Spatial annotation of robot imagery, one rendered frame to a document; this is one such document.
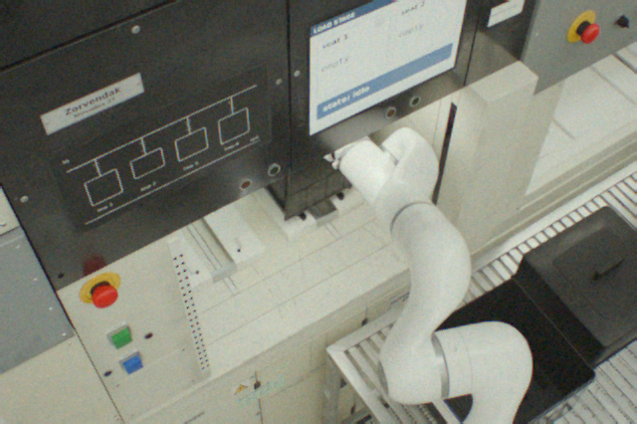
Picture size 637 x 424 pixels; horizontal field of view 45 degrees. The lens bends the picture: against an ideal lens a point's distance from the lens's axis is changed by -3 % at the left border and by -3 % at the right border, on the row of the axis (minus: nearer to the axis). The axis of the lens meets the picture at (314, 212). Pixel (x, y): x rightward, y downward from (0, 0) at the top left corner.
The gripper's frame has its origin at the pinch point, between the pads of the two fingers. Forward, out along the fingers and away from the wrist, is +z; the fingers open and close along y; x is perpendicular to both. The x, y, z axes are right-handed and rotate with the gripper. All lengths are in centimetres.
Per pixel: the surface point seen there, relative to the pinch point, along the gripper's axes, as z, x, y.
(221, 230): 0.4, -29.2, -22.2
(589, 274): -54, -33, 42
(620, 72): -13, -31, 96
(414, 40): -29.6, 37.8, 0.1
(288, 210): -8.3, -21.2, -9.8
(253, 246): -7.3, -29.2, -18.5
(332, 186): -8.3, -21.3, 2.0
